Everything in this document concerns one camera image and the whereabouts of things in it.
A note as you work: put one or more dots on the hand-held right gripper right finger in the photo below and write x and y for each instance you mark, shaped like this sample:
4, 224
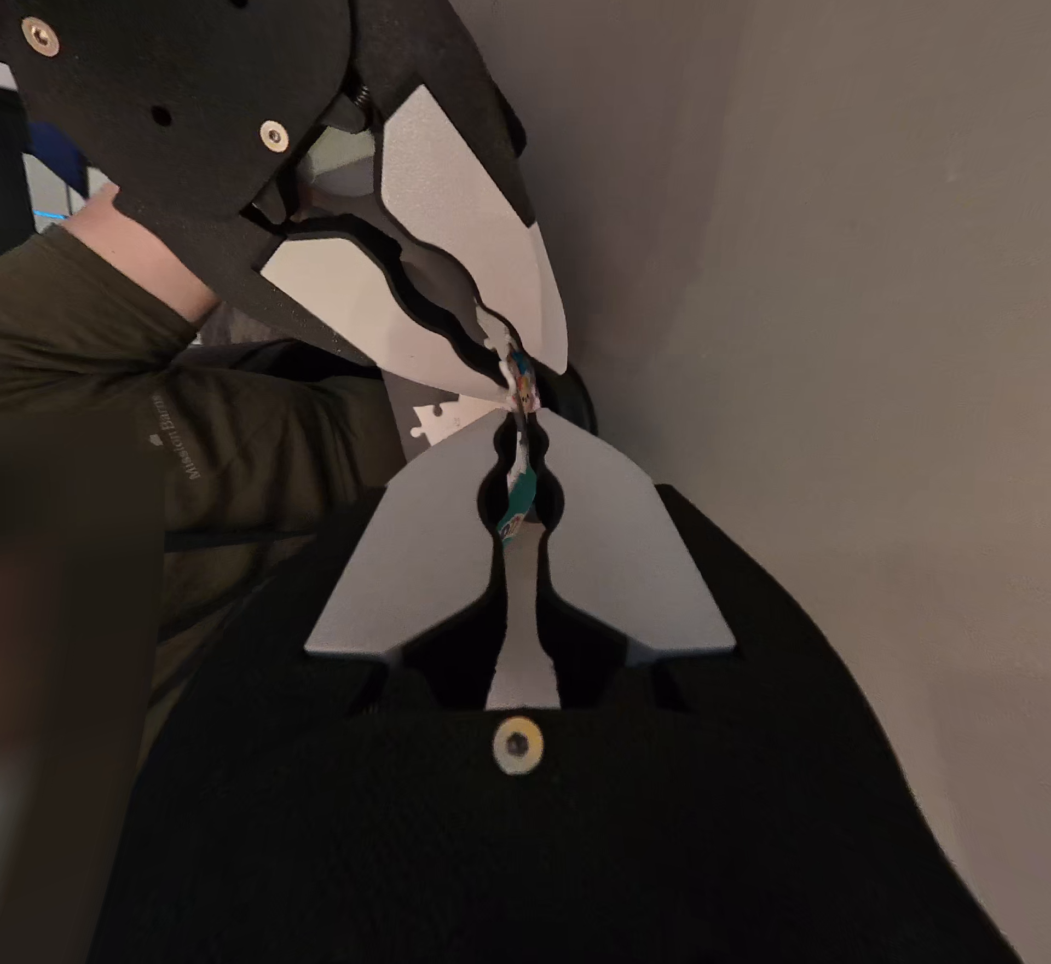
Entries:
624, 562

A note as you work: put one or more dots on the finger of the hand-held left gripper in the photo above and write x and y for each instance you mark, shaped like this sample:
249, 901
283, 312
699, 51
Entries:
468, 200
353, 291

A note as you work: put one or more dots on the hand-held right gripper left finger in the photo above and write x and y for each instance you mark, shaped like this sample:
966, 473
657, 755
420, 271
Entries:
419, 562

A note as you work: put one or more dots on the white half puzzle ball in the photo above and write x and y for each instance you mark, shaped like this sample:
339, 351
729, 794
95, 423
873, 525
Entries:
517, 496

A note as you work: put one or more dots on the small puzzle piece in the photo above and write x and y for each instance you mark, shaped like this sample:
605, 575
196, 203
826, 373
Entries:
517, 373

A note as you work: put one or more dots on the person's left forearm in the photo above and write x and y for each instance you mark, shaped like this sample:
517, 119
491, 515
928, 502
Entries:
148, 258

